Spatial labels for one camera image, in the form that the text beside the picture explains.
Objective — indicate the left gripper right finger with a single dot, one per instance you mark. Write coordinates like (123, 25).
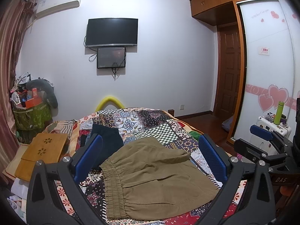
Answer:
(258, 202)

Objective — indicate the wooden wardrobe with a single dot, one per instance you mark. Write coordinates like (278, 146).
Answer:
(268, 35)

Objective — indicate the white wall socket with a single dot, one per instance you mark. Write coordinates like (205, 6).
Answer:
(181, 106)

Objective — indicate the white suitcase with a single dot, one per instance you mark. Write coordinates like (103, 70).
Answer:
(266, 123)

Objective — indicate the white air conditioner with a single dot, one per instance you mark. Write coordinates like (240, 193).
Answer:
(48, 7)

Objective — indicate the green water bottle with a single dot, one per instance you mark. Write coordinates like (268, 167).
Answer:
(278, 115)

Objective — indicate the dark navy folded garment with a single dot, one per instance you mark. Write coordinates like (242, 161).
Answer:
(112, 142)

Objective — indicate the orange box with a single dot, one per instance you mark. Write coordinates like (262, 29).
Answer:
(33, 98)

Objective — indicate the striped pink curtain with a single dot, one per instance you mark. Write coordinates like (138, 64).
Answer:
(13, 28)

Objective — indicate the small wall monitor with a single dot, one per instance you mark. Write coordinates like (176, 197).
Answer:
(111, 57)

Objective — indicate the brown wooden door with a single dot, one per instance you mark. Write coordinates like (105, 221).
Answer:
(229, 71)

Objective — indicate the olive khaki pants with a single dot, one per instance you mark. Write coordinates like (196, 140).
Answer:
(147, 181)

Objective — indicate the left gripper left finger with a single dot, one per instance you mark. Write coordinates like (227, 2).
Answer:
(44, 206)

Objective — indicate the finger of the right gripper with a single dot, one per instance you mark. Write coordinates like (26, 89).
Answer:
(261, 133)

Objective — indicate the large wall television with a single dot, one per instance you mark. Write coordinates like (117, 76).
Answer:
(111, 32)

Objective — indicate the green storage basket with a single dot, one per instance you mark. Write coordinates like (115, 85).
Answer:
(32, 118)

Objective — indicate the wooden lap desk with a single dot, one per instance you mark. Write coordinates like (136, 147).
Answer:
(46, 147)

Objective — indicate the yellow curved headboard tube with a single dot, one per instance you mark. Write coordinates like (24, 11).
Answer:
(107, 100)

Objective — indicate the patchwork patterned bedspread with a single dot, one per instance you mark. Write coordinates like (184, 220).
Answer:
(134, 124)

